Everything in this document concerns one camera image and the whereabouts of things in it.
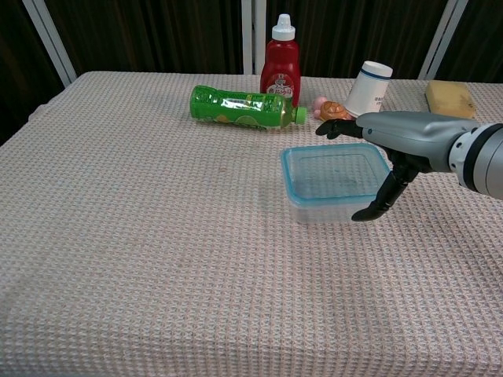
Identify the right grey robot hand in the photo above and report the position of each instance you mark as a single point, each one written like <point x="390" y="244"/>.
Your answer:
<point x="412" y="137"/>

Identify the red ketchup squeeze bottle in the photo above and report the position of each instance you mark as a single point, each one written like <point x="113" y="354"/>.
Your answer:
<point x="280" y="63"/>

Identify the dark ribbed backdrop panel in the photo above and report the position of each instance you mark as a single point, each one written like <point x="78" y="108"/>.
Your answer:
<point x="483" y="39"/>
<point x="15" y="59"/>
<point x="149" y="35"/>
<point x="346" y="31"/>

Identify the green plastic drink bottle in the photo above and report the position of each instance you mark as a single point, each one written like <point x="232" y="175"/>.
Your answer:
<point x="236" y="108"/>

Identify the clear plastic food container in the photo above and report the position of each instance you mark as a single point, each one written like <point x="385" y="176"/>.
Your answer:
<point x="322" y="214"/>

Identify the blue translucent container lid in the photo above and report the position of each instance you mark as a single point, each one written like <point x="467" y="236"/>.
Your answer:
<point x="334" y="173"/>

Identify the pink orange turtle toy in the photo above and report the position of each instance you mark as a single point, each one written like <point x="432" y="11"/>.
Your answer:
<point x="332" y="110"/>

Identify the yellow sponge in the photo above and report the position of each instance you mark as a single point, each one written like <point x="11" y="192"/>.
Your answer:
<point x="448" y="98"/>

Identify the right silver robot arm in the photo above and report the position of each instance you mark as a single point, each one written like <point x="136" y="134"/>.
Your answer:
<point x="487" y="157"/>

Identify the white frame post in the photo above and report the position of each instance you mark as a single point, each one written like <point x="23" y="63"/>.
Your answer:
<point x="442" y="39"/>
<point x="50" y="43"/>
<point x="246" y="35"/>

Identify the white paper cup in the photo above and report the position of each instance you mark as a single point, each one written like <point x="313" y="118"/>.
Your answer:
<point x="367" y="90"/>

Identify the pink waffle-weave tablecloth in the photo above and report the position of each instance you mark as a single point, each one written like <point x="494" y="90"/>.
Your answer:
<point x="157" y="235"/>

